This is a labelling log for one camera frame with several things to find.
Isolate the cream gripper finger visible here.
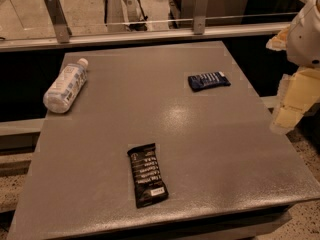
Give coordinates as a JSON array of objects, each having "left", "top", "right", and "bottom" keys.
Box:
[
  {"left": 270, "top": 67, "right": 320, "bottom": 134},
  {"left": 266, "top": 26, "right": 289, "bottom": 51}
]

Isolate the blue rxbar blueberry bar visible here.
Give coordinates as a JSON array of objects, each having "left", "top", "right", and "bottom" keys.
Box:
[{"left": 188, "top": 71, "right": 231, "bottom": 92}]

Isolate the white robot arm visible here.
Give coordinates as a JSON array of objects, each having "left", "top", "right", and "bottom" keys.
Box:
[{"left": 266, "top": 0, "right": 320, "bottom": 134}]

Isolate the black rxbar chocolate bar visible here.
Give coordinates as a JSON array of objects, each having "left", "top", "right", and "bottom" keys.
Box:
[{"left": 127, "top": 143, "right": 169, "bottom": 208}]

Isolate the clear plastic water bottle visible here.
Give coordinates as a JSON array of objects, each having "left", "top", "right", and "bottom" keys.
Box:
[{"left": 43, "top": 58, "right": 88, "bottom": 114}]

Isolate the long metal rail beam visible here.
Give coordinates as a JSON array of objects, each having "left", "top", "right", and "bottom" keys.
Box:
[{"left": 0, "top": 22, "right": 289, "bottom": 52}]

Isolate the right metal railing bracket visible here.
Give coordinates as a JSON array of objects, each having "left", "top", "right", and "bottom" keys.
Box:
[{"left": 193, "top": 0, "right": 208, "bottom": 35}]

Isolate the metal railing bracket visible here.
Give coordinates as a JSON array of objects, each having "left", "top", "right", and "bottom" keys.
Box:
[
  {"left": 193, "top": 0, "right": 208, "bottom": 35},
  {"left": 44, "top": 0, "right": 72, "bottom": 43}
]

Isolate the black cable behind glass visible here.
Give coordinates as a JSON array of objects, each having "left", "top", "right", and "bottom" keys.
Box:
[{"left": 133, "top": 0, "right": 149, "bottom": 30}]

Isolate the left metal railing bracket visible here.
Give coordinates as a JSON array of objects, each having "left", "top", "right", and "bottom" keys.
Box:
[{"left": 44, "top": 0, "right": 72, "bottom": 43}]

